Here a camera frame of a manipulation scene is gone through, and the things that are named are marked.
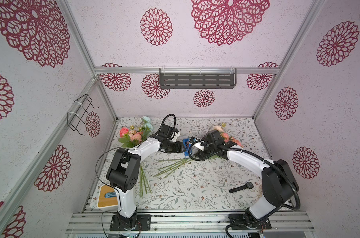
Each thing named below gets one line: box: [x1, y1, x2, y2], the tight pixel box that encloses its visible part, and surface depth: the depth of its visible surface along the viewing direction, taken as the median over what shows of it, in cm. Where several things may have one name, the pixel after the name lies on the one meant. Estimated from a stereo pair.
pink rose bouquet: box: [212, 122, 244, 149], surface depth 105 cm
